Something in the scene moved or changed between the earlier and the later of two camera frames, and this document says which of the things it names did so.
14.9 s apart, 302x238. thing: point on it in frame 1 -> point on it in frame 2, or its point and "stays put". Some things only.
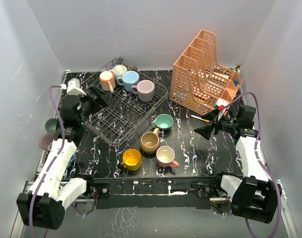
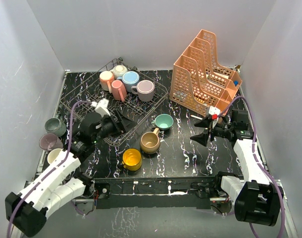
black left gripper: (103, 99) -> (124, 124)
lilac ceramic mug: (145, 89) stays put
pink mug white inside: (165, 156) -> (118, 90)
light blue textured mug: (129, 79) stays put
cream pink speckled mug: (107, 80) stays put
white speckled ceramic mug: (119, 70) stays put
